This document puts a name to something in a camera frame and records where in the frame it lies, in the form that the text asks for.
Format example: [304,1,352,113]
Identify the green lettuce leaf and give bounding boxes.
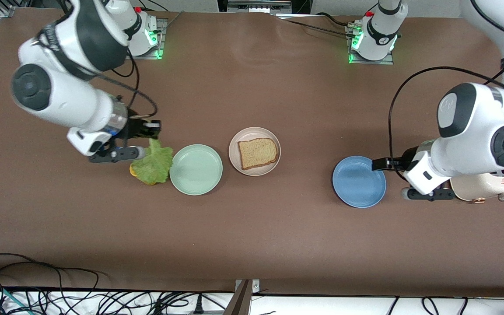
[130,138,174,185]

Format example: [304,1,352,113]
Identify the yellow mustard squeeze bottle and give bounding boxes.
[129,164,157,186]

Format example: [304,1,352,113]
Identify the beige plate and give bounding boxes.
[228,127,281,177]

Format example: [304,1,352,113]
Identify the brown bread slice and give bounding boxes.
[238,138,278,170]

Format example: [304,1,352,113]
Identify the blue plate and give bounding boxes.
[332,156,387,208]

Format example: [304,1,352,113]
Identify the mint green plate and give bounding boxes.
[169,144,224,196]

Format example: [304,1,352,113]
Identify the cream white toaster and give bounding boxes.
[449,164,504,203]

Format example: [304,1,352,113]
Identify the black and silver device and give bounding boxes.
[217,0,312,17]

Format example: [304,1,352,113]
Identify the thin black cable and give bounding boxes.
[422,297,468,315]
[381,297,400,315]

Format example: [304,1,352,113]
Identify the long black looping cable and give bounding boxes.
[0,253,106,315]

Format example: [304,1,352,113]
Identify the black cable on table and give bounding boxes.
[274,12,360,38]

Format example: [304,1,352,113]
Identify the grey metal bracket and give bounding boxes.
[228,279,260,315]

